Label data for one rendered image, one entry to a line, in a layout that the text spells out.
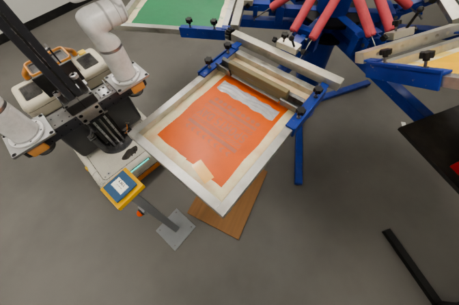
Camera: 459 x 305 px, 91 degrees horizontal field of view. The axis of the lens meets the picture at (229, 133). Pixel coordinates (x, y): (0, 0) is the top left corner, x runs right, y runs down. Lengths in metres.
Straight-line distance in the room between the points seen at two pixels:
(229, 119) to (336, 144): 1.40
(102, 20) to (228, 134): 0.65
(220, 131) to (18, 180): 2.12
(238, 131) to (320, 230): 1.17
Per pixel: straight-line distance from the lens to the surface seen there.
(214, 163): 0.99
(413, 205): 2.35
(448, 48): 1.51
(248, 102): 1.17
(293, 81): 1.25
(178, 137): 1.09
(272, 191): 1.96
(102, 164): 2.03
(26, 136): 1.12
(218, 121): 1.10
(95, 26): 0.98
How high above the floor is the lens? 1.85
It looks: 57 degrees down
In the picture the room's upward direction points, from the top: 4 degrees counter-clockwise
